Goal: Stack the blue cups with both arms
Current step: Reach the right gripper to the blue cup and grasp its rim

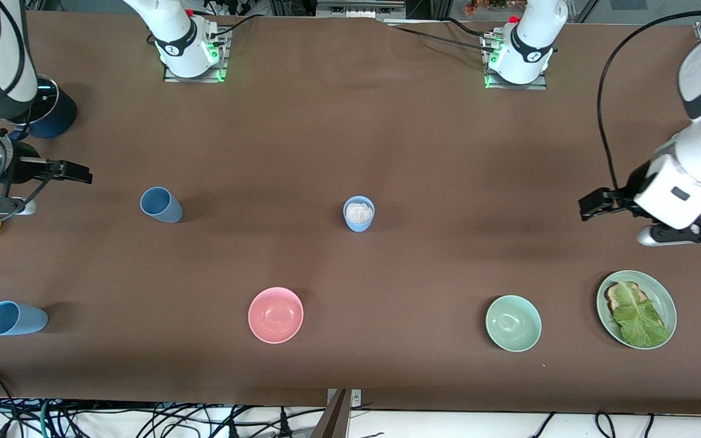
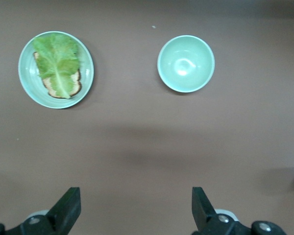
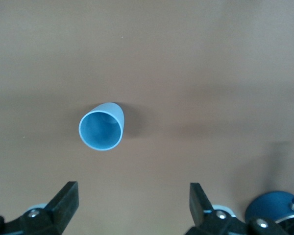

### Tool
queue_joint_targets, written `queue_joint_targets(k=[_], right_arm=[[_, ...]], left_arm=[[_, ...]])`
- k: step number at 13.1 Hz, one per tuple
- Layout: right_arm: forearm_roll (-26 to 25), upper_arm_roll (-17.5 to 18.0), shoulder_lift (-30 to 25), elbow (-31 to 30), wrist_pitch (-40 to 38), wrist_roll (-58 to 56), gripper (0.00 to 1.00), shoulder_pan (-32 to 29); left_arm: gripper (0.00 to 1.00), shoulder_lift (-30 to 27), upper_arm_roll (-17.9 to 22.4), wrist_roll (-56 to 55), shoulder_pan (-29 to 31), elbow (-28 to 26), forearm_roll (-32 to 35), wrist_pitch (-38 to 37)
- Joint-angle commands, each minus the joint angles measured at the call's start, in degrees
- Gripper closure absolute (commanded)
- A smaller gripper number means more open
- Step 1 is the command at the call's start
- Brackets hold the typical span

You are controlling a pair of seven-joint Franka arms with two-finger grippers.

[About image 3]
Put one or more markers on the blue cup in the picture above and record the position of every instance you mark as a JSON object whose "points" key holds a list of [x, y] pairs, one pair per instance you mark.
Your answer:
{"points": [[100, 132]]}

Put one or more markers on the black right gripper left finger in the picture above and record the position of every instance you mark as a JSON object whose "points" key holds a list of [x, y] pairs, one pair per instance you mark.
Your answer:
{"points": [[62, 208]]}

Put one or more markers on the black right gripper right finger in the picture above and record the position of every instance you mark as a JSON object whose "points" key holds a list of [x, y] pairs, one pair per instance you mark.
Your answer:
{"points": [[201, 210]]}

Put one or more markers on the dark blue saucepan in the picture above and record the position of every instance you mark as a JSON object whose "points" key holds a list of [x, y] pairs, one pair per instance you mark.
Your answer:
{"points": [[267, 203]]}

